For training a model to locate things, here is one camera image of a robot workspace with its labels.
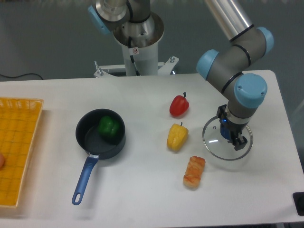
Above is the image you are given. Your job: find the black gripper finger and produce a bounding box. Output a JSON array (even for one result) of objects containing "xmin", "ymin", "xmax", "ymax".
[
  {"xmin": 234, "ymin": 136, "xmax": 247, "ymax": 151},
  {"xmin": 228, "ymin": 133, "xmax": 238, "ymax": 145}
]

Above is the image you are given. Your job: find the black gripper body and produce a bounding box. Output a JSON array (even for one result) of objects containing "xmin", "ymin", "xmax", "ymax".
[{"xmin": 217, "ymin": 104, "xmax": 249, "ymax": 140}]

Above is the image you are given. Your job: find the glass pot lid blue knob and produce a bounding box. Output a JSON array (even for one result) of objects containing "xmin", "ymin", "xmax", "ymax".
[{"xmin": 202, "ymin": 116, "xmax": 253, "ymax": 161}]

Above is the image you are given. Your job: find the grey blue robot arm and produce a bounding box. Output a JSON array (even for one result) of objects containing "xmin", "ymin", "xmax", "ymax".
[{"xmin": 88, "ymin": 0, "xmax": 274, "ymax": 151}]

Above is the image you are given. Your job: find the yellow bell pepper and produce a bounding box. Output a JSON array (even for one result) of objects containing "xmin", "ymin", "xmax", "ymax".
[{"xmin": 167, "ymin": 122, "xmax": 189, "ymax": 152}]

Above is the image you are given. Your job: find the toasted bread piece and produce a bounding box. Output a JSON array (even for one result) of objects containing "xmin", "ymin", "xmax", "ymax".
[{"xmin": 183, "ymin": 156, "xmax": 206, "ymax": 189}]

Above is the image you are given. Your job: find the red bell pepper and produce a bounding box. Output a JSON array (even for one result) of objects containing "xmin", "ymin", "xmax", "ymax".
[{"xmin": 169, "ymin": 92, "xmax": 190, "ymax": 117}]

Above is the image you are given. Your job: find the black device at table edge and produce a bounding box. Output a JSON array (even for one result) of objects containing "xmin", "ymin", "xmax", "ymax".
[{"xmin": 293, "ymin": 192, "xmax": 304, "ymax": 216}]

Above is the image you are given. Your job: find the green bell pepper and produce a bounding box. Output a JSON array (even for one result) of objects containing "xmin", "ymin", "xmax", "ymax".
[{"xmin": 98, "ymin": 116, "xmax": 120, "ymax": 138}]

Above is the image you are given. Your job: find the dark blue saucepan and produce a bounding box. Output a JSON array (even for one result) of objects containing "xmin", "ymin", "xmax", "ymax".
[{"xmin": 72, "ymin": 109, "xmax": 126, "ymax": 205}]

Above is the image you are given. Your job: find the yellow woven basket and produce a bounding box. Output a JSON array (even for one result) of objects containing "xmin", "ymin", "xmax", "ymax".
[{"xmin": 0, "ymin": 97, "xmax": 44, "ymax": 208}]

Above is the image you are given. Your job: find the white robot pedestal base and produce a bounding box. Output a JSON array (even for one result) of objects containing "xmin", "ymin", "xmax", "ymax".
[{"xmin": 94, "ymin": 12, "xmax": 179, "ymax": 77}]

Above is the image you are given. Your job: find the black cable on floor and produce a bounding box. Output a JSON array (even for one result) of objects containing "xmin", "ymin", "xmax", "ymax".
[{"xmin": 0, "ymin": 73, "xmax": 44, "ymax": 80}]

